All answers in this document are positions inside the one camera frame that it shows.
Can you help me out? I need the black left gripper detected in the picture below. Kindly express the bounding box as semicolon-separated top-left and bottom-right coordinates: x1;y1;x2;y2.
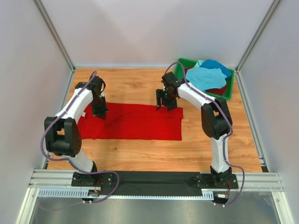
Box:
90;96;109;122

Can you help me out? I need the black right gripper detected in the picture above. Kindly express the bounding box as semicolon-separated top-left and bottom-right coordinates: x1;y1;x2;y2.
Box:
156;89;177;112

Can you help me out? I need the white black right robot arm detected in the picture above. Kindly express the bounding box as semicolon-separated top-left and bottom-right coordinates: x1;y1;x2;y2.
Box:
156;72;232;189

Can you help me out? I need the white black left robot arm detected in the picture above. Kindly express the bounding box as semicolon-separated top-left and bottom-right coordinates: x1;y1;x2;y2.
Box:
41;71;108;187

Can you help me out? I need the green plastic bin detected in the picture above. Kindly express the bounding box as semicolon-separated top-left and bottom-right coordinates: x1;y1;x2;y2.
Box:
174;58;235;100

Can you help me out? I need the light blue t shirt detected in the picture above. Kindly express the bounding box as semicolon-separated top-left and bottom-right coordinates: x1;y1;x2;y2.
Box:
186;60;227;91

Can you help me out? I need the dark red t shirt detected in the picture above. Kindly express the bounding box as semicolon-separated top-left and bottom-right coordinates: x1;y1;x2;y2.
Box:
185;67;227;95

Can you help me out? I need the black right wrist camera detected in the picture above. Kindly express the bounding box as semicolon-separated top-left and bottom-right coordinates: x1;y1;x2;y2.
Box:
161;72;180;87

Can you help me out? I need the grey slotted cable duct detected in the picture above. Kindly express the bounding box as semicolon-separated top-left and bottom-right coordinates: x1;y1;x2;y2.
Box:
37;188;214;201

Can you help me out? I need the left aluminium corner post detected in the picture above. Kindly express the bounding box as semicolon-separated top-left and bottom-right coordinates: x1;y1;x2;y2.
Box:
32;0;76;72

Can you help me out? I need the aluminium corner post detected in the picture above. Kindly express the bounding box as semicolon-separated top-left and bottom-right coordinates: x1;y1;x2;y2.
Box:
32;0;76;72
235;0;282;72

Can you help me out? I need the right aluminium corner post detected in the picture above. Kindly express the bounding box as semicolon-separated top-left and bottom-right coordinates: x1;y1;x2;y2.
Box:
235;0;282;72

